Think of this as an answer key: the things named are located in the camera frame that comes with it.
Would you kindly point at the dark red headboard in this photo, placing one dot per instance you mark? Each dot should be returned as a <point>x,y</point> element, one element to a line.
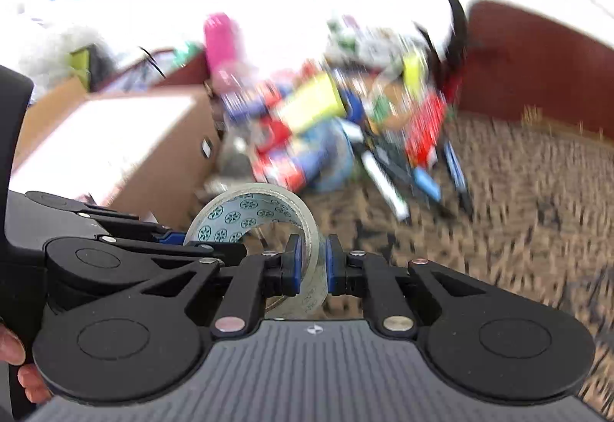
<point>524,66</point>

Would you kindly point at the white marker pen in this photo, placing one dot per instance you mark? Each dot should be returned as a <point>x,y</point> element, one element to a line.
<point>388,191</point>

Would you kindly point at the large brown cardboard box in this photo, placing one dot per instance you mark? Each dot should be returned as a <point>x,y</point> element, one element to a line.
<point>142,153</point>

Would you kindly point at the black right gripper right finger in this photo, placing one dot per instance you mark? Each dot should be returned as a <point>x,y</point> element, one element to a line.
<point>482,339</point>

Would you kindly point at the yellow medicine box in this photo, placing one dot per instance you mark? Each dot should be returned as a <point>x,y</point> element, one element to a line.
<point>314,101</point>

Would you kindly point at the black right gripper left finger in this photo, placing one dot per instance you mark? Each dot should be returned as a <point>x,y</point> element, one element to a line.
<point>140,342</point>

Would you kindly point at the clear packing tape roll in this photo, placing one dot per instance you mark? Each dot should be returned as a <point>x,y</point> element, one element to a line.
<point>237,211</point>

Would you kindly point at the person's left hand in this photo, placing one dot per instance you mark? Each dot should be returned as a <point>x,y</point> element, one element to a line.
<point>13,353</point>

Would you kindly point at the pink water bottle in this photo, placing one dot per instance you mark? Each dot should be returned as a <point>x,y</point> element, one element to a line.
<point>223,53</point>

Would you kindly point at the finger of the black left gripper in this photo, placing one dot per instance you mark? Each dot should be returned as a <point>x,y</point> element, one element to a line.
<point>116,224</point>

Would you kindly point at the blue rimmed magnifying glass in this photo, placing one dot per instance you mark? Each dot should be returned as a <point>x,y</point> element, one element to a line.
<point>333,140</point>

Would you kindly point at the red snack packet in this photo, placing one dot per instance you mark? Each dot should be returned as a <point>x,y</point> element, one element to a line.
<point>423,128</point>

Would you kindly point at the red playing card box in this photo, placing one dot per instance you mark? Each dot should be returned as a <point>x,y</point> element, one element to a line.
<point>292,166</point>

